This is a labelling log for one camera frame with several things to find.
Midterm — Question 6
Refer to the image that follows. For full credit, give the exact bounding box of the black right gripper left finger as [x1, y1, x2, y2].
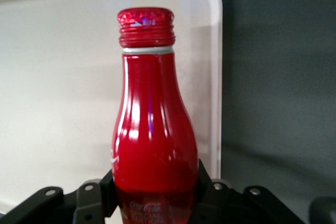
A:
[73, 168, 118, 224]

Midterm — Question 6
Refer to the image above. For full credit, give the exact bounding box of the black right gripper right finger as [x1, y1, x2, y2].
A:
[189, 157, 238, 224]

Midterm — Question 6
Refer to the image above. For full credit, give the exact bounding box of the red coke bottle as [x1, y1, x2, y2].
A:
[110, 7, 200, 224]

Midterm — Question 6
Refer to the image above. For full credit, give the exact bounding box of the beige plastic tray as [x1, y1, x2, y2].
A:
[0, 0, 224, 213]

